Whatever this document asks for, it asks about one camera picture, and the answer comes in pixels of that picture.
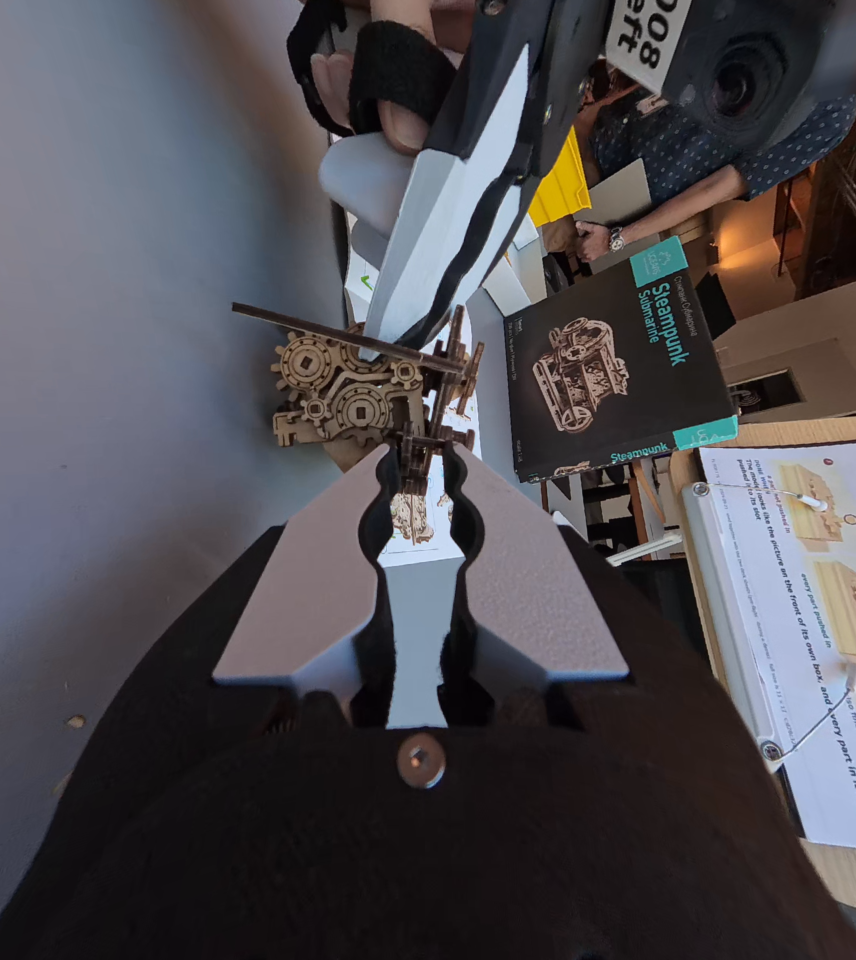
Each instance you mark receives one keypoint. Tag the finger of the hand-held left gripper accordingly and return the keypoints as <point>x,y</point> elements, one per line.
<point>491,240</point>
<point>435,225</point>

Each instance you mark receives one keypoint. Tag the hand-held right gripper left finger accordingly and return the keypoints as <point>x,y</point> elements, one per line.
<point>300,600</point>

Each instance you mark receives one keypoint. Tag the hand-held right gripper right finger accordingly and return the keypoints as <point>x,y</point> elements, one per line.
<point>548,600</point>

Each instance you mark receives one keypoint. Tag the wooden gear model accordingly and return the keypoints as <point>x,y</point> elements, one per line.
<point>353,405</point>

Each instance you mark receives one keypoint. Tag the black model kit box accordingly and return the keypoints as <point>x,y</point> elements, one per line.
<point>697,390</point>

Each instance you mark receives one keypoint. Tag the person's left hand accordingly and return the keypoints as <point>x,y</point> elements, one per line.
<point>405,127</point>

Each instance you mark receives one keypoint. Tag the white cardboard box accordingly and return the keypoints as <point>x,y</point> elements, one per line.
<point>506,289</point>

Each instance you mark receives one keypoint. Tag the yellow box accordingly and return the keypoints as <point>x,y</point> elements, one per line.
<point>559,187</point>

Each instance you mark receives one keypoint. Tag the assembly instruction booklet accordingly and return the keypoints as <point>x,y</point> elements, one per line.
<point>413,555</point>

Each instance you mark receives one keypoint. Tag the wrist watch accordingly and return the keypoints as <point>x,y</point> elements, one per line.
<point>616,240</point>

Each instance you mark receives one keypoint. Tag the printed instruction sheet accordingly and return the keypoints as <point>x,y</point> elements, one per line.
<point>810,675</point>

